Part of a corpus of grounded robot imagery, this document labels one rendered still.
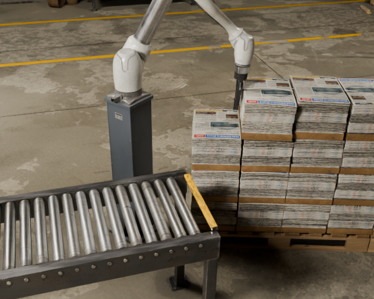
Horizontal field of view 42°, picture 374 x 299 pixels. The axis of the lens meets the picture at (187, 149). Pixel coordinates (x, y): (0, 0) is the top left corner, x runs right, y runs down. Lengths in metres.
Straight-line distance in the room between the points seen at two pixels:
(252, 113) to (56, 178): 1.88
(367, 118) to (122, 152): 1.42
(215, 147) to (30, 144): 2.14
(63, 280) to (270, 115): 1.38
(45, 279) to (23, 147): 2.52
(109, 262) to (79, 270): 0.12
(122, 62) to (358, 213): 1.70
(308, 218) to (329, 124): 0.66
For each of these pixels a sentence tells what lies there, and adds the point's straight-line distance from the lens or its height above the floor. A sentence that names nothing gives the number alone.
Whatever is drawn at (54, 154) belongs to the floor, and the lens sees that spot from 4.29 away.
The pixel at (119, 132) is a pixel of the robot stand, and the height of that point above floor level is 0.80.
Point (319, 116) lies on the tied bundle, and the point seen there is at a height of 0.98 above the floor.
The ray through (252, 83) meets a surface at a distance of 2.89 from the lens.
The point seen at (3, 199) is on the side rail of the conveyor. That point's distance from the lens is 2.45.
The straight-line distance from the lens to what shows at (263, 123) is 2.72.
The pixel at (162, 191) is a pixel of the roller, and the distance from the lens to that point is 2.37.
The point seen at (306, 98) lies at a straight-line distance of 2.75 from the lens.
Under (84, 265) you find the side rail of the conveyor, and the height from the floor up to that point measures 0.79.
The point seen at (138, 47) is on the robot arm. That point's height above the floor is 1.25.
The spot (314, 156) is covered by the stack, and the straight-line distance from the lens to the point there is 2.90.
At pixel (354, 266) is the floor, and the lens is 3.31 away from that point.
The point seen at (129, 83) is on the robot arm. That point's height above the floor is 1.11.
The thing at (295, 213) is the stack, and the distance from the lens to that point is 3.12.
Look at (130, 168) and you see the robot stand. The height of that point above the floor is 0.58.
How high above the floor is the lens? 2.20
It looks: 31 degrees down
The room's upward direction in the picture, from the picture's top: 1 degrees clockwise
